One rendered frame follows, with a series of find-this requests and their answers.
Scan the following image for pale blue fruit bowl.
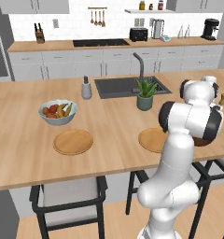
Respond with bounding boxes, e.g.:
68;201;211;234
38;99;78;126

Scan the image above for dark brown bowl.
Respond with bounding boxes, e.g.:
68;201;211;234
192;136;213;148

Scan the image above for dark grey sink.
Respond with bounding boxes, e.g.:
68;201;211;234
94;76;173;100

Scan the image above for green plant in pot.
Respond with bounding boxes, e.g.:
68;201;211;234
134;77;159;112

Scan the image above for grey soap dispenser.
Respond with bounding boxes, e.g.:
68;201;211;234
81;75;93;101

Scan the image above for round wooden plate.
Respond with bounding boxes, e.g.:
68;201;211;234
52;129;94;156
137;127;170;154

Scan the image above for yellow banana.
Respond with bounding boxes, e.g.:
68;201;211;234
56;102;74;118

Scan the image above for red apple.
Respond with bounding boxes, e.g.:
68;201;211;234
49;104;60;114

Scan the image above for dark grey tap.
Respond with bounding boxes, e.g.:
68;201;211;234
132;51;146;93

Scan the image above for grey base cupboard run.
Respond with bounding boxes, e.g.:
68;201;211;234
7;44;224;82

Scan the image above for black hob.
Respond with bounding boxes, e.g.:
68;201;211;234
72;38;131;49

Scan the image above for black toaster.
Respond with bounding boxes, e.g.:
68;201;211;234
129;27;149;43

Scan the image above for silver kettle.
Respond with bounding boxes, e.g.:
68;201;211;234
150;18;165;40

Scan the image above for wooden knife block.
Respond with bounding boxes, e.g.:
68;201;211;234
34;22;46;44

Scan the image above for black coffee machine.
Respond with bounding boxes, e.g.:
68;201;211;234
201;18;220;41

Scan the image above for grey double wall socket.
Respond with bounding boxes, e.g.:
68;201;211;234
133;17;146;28

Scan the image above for wooden rail with hanging tools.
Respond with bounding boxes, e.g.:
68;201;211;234
87;6;108;28

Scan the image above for white wall shelf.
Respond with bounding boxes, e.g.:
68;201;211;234
124;8;175;15

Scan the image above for grey wall cupboards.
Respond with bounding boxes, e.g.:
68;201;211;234
0;0;71;15
166;0;224;14

